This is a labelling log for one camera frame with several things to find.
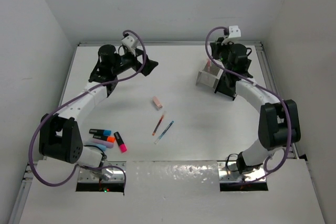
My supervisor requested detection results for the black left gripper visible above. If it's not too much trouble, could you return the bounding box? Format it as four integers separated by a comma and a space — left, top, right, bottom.
111, 48, 158, 76

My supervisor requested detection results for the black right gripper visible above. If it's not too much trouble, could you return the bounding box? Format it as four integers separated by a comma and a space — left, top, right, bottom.
211, 37, 235, 72

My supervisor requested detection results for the pink pen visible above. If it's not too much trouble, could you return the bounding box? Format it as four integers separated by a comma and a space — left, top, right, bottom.
206, 59, 212, 72

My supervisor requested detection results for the pink eraser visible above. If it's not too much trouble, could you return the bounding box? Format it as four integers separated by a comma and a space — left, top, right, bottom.
152, 97, 163, 110

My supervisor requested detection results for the red ink pen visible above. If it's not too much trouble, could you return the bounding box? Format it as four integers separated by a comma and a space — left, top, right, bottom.
152, 111, 166, 136

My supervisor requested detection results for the blue ink pen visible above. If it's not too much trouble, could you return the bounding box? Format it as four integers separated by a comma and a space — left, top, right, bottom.
154, 121, 174, 145

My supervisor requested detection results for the orange capped highlighter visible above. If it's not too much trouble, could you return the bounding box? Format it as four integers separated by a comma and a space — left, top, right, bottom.
93, 135, 115, 143

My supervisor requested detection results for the blue capped highlighter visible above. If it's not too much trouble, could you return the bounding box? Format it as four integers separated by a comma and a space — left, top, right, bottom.
89, 129, 112, 136

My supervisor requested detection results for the pink highlighter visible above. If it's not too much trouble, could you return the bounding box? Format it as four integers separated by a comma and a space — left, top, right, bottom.
113, 132, 127, 153

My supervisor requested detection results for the purple highlighter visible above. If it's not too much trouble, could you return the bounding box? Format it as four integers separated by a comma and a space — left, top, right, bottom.
92, 139, 114, 148

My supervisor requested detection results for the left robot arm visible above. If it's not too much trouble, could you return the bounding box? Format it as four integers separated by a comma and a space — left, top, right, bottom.
39, 45, 158, 168

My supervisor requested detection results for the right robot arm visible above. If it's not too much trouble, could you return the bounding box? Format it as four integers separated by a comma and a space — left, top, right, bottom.
210, 37, 301, 174

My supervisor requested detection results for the black slotted organizer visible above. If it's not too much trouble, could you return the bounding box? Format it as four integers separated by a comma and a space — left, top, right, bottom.
214, 56, 253, 100

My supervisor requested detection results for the white slotted organizer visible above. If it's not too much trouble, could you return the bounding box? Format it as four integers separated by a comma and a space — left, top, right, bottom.
196, 60, 223, 90

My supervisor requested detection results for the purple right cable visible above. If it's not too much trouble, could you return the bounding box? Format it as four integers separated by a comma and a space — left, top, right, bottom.
205, 26, 292, 184

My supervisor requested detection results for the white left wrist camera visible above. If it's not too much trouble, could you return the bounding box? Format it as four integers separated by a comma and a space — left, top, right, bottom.
121, 34, 140, 51

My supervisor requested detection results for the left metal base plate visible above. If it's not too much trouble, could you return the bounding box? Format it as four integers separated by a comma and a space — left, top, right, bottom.
77, 161, 127, 184

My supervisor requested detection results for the metal base plate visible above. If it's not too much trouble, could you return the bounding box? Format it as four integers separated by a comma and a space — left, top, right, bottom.
217, 160, 265, 184
77, 161, 127, 184

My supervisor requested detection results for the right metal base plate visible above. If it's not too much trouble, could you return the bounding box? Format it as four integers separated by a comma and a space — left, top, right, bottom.
217, 160, 265, 184

